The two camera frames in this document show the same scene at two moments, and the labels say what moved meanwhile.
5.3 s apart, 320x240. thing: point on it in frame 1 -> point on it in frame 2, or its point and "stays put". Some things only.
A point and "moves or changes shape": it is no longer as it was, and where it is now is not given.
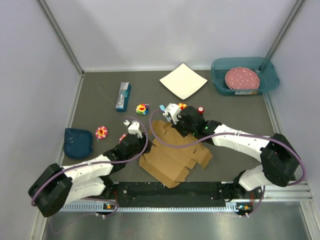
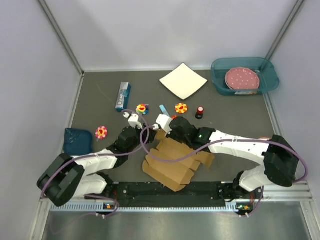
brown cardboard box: (167, 164) moves or changes shape
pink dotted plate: (241, 78) stays put
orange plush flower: (182, 106) stays put
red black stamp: (200, 109) stays put
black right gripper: (177, 126) -> (171, 136)
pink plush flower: (101, 132) stays put
